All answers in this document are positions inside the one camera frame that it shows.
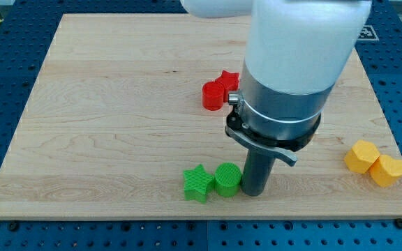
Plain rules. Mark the green star block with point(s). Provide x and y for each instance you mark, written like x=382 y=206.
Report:
x=197 y=184

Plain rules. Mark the yellow hexagon block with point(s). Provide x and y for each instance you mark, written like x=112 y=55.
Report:
x=361 y=156

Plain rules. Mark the red cylinder block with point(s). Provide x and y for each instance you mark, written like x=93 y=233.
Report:
x=212 y=96

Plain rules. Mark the green cylinder block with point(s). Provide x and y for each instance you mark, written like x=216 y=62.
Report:
x=228 y=179

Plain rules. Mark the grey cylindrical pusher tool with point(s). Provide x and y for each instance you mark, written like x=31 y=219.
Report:
x=257 y=171

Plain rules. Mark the yellow heart block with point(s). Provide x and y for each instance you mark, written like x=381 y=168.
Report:
x=386 y=170

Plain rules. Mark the light wooden board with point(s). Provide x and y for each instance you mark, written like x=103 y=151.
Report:
x=115 y=117

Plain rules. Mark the black white fiducial marker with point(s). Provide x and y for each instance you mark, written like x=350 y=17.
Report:
x=368 y=34

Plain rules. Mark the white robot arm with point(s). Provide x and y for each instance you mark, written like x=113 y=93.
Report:
x=295 y=52

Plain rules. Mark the red star block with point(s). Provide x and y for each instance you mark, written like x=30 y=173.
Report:
x=229 y=81

